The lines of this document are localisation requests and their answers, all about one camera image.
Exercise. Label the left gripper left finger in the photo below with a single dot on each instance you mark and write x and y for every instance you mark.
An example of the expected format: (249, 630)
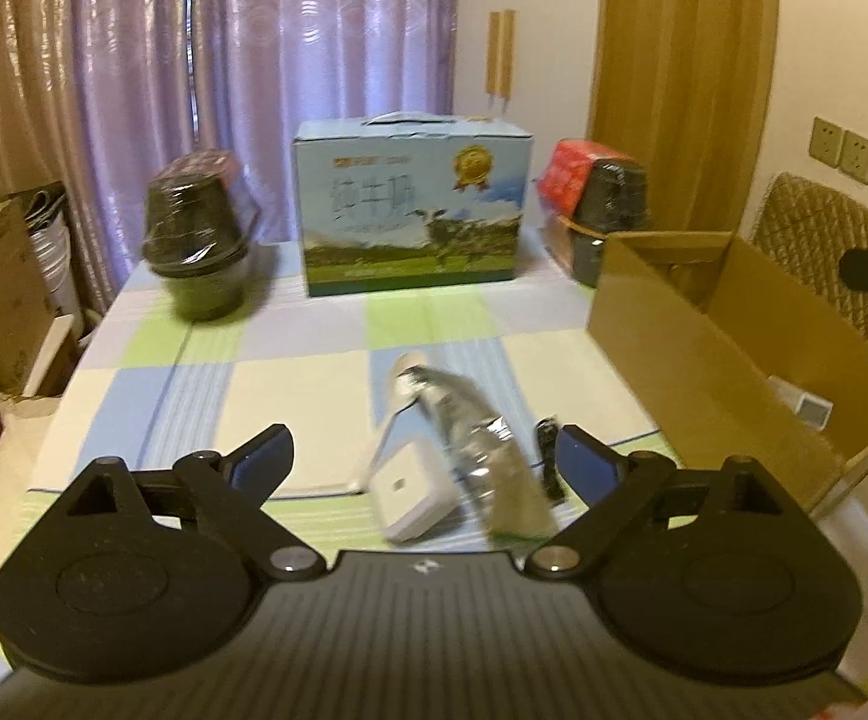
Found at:
(130, 575)

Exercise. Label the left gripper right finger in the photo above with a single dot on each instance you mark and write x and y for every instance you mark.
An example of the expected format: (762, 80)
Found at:
(715, 574)

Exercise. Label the silver foil pouch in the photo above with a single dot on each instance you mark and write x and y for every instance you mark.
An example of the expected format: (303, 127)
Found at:
(486, 456)

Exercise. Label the white square plastic container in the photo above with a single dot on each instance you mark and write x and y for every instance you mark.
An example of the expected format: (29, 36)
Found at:
(412, 492)

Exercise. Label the white speckled spoon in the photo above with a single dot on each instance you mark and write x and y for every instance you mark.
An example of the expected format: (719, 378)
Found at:
(401, 394)

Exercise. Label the quilted brown chair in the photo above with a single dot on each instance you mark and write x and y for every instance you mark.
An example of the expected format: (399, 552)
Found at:
(806, 227)

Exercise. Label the open cardboard box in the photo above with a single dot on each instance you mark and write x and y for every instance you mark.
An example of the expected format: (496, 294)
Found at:
(697, 322)

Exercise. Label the cardboard boxes beside table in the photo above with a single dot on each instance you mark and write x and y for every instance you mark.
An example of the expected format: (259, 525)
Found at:
(36, 279)

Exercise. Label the wooden door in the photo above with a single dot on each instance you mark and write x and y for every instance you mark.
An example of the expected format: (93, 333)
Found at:
(682, 86)

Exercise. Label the right black wrapped bowl stack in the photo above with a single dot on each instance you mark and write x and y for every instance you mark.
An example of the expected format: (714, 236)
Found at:
(588, 191)

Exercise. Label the black wrapped bowl stack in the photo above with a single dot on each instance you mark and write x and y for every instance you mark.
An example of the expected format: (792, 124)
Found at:
(588, 191)
(200, 226)

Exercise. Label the left black wrapped bowl stack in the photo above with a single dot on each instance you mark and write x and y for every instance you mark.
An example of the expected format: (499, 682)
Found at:
(200, 226)

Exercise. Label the blue milk carton box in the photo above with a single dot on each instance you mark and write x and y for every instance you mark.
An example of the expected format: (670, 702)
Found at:
(409, 200)

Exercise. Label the purple curtain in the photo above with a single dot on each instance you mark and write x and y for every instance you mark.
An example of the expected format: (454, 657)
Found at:
(99, 95)

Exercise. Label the double wall socket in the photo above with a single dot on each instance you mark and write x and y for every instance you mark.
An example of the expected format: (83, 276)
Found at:
(842, 149)

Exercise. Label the wooden wall strip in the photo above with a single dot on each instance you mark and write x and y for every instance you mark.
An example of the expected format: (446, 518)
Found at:
(500, 50)

